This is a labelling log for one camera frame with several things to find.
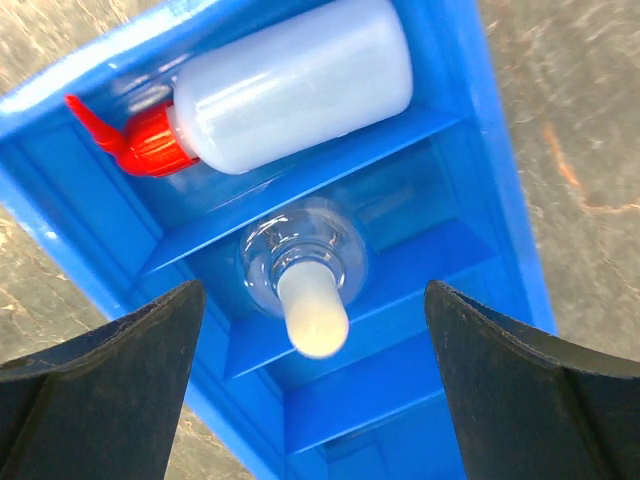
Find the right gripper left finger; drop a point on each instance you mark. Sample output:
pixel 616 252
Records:
pixel 105 404

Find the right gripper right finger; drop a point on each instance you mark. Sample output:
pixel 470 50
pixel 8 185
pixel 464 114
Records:
pixel 526 404

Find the glass flask white stopper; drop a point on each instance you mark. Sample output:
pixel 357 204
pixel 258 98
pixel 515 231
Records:
pixel 304 263

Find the white wash bottle red cap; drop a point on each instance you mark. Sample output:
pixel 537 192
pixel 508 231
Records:
pixel 312 78

